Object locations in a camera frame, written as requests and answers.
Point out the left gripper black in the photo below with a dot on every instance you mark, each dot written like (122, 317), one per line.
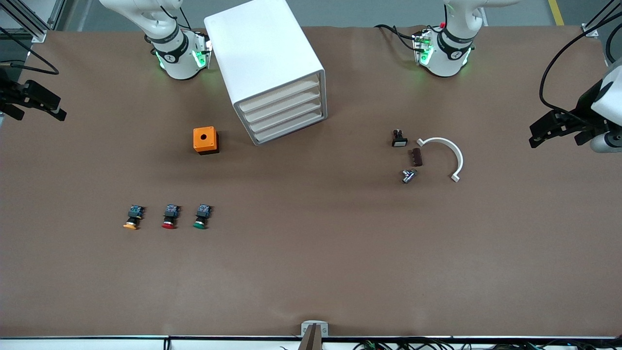
(584, 108)

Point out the red push button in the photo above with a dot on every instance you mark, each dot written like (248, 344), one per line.
(170, 212)

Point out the orange button enclosure box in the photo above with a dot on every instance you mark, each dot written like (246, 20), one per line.
(198, 143)

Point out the brown terminal block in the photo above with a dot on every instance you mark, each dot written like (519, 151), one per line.
(417, 157)

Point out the aluminium frame profile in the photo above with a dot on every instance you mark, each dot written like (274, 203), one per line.
(590, 30)
(39, 35)

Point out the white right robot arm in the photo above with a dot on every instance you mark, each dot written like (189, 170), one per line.
(177, 63)

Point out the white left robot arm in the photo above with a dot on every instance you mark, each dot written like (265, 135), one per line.
(449, 61)

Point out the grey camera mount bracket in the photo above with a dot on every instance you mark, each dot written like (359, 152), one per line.
(305, 330)

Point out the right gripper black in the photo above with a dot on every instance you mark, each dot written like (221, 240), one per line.
(9, 95)

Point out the silver key switch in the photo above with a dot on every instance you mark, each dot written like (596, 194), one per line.
(408, 176)

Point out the yellow push button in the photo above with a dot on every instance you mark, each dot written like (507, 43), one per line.
(134, 212)

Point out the black white-faced switch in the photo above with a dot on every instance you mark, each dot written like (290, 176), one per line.
(399, 141)

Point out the white curved plastic bracket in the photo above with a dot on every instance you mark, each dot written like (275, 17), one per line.
(457, 153)

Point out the brown table mat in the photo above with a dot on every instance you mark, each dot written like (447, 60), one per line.
(311, 267)

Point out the green push button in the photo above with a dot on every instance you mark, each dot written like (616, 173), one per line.
(202, 212)

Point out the white table edge rail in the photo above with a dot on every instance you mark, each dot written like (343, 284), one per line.
(97, 344)

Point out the brown support bar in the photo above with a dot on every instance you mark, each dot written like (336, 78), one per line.
(313, 340)

